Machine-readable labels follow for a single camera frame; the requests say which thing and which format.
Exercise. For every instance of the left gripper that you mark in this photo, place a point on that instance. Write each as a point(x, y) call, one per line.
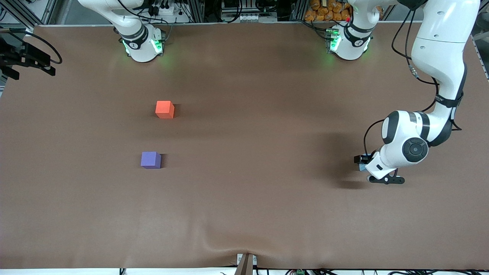
point(361, 158)

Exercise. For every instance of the blue block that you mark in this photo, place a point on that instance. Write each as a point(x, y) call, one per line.
point(362, 167)

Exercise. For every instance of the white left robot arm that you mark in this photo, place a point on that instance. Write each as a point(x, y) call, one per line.
point(439, 46)

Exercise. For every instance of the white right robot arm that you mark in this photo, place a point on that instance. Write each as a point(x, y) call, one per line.
point(137, 46)

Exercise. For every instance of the orange block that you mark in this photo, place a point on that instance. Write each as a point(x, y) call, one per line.
point(164, 109)

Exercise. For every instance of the purple block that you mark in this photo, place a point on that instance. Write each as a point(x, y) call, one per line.
point(150, 159)

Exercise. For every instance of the white connector block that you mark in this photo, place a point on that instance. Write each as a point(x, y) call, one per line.
point(252, 18)

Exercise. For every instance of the brown table mat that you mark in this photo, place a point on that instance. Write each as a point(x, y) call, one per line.
point(267, 191)

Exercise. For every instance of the small green connector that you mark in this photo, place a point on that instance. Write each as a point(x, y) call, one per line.
point(300, 272)

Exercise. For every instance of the white power strip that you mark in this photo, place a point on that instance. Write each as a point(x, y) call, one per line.
point(166, 10)

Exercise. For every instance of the bag of orange snacks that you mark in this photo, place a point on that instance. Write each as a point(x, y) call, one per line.
point(324, 11)

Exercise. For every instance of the metal clamp with brown strip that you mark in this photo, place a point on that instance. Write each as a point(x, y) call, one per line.
point(246, 264)

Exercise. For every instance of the aluminium frame profile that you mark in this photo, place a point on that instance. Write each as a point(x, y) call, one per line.
point(49, 9)

